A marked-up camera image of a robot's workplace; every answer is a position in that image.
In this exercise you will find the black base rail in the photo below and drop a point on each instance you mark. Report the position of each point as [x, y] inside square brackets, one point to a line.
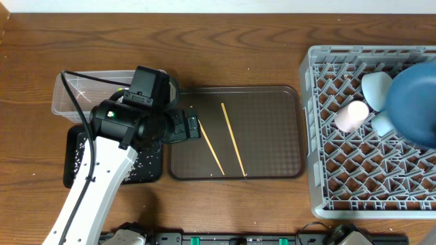
[214, 239]

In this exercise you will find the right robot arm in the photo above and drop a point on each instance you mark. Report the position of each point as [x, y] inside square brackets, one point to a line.
[348, 234]

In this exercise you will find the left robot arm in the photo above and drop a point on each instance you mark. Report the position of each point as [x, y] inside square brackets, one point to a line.
[116, 133]

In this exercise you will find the grey dishwasher rack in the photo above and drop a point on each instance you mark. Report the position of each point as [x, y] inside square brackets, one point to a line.
[361, 175]

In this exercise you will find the pile of white rice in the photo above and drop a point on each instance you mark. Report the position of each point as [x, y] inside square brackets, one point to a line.
[78, 155]

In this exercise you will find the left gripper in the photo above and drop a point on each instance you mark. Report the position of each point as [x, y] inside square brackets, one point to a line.
[184, 129]

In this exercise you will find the clear plastic bin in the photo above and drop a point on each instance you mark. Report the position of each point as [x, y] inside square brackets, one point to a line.
[88, 93]

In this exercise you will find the dark blue plate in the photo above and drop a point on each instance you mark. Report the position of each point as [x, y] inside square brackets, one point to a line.
[410, 104]

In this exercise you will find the right wooden chopstick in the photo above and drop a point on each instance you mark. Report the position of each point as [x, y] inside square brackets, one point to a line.
[227, 119]

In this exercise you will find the black plastic tray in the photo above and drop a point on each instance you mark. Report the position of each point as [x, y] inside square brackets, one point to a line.
[146, 168]

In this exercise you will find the light blue bowl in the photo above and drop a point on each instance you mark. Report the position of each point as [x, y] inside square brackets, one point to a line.
[375, 87]

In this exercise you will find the left wooden chopstick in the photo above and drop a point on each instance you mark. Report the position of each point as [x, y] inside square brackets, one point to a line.
[210, 146]

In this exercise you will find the dark brown serving tray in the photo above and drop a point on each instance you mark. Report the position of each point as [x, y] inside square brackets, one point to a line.
[267, 126]

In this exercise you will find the light blue cup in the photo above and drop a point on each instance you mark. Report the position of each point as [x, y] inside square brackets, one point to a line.
[381, 124]

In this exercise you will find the wooden chopstick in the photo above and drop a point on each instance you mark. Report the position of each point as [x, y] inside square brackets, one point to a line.
[210, 146]
[227, 119]

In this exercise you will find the pink cup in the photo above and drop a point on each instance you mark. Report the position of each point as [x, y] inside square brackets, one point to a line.
[352, 116]

